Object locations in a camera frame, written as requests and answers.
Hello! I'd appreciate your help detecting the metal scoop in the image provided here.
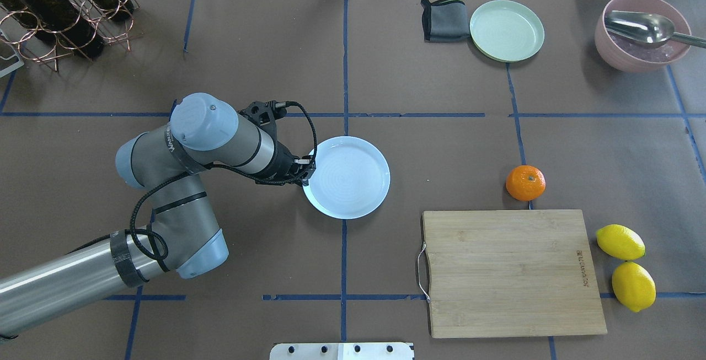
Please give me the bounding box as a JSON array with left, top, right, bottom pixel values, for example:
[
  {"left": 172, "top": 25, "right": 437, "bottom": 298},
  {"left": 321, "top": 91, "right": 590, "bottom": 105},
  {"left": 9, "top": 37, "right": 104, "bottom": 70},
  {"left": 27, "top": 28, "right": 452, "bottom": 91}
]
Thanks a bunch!
[{"left": 603, "top": 10, "right": 705, "bottom": 49}]

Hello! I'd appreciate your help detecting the orange fruit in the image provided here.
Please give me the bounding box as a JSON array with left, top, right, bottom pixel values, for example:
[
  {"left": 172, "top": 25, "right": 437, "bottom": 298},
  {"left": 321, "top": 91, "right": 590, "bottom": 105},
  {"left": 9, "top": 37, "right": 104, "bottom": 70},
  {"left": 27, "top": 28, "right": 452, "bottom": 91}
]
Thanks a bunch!
[{"left": 505, "top": 165, "right": 547, "bottom": 202}]

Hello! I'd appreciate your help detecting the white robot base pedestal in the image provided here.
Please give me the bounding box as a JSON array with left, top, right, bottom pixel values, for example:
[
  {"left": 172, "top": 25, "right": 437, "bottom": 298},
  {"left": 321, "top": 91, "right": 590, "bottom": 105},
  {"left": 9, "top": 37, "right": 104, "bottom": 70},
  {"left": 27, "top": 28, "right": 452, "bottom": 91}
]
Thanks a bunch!
[{"left": 269, "top": 342, "right": 415, "bottom": 359}]

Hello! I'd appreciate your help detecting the bamboo cutting board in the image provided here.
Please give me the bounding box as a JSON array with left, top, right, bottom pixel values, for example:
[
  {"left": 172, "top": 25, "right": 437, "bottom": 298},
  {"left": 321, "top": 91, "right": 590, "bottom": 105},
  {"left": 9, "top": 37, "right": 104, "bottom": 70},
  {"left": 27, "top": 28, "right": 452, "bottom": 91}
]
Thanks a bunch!
[{"left": 422, "top": 209, "right": 607, "bottom": 339}]

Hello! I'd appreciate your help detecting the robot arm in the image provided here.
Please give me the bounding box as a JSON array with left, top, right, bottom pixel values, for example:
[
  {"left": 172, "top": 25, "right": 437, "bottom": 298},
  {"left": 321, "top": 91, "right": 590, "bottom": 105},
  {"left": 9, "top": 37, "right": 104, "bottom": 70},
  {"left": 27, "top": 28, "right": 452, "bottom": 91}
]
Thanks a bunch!
[{"left": 2, "top": 92, "right": 316, "bottom": 342}]

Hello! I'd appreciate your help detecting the dark green wine bottle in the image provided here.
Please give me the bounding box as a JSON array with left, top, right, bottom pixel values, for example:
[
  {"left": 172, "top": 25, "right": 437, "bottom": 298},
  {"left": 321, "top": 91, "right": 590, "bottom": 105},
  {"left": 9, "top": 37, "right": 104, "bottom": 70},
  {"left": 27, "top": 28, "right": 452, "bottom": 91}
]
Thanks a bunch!
[{"left": 21, "top": 0, "right": 104, "bottom": 60}]

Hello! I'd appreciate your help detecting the dark grey folded cloth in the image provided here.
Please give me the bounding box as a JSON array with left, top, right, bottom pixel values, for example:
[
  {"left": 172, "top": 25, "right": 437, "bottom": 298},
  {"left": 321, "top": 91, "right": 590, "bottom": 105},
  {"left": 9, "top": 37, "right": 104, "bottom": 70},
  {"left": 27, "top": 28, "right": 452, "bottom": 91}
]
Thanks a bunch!
[{"left": 421, "top": 0, "right": 471, "bottom": 43}]

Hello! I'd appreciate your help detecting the pink bowl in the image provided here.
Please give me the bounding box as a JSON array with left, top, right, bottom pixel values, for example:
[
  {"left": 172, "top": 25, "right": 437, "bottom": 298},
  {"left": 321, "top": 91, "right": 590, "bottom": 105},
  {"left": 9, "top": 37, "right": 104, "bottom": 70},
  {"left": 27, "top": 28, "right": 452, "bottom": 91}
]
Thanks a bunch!
[{"left": 593, "top": 0, "right": 691, "bottom": 73}]

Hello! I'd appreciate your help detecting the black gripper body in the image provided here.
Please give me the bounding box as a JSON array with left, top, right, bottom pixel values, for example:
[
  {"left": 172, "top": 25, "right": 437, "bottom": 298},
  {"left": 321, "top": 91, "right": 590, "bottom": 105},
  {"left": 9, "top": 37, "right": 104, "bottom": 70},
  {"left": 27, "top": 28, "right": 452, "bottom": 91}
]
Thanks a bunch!
[{"left": 287, "top": 154, "right": 316, "bottom": 186}]

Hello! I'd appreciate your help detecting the copper wire bottle rack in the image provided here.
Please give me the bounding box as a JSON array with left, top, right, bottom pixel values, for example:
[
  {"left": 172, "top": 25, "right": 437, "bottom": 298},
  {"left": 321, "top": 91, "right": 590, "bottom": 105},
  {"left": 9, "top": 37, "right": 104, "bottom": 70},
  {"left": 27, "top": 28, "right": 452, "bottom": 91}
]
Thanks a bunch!
[{"left": 2, "top": 0, "right": 142, "bottom": 72}]

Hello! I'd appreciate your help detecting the light green plate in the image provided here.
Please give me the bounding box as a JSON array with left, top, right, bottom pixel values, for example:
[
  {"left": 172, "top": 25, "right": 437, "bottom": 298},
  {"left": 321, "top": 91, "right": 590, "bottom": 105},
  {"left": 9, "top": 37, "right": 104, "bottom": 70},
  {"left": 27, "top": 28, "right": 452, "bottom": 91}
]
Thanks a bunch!
[{"left": 469, "top": 0, "right": 545, "bottom": 63}]

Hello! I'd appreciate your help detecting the yellow lemon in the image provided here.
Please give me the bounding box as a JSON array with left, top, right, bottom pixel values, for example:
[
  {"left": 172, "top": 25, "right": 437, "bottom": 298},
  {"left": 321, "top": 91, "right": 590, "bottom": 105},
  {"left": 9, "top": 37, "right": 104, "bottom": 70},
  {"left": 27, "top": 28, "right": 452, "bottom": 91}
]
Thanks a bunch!
[
  {"left": 596, "top": 224, "right": 646, "bottom": 261},
  {"left": 611, "top": 261, "right": 656, "bottom": 313}
]

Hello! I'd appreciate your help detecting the light blue plate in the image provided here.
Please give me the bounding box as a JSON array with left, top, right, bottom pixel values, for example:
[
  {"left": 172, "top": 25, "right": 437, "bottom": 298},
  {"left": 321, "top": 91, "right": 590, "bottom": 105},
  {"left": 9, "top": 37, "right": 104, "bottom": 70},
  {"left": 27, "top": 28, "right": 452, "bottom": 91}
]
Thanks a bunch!
[{"left": 303, "top": 136, "right": 391, "bottom": 219}]

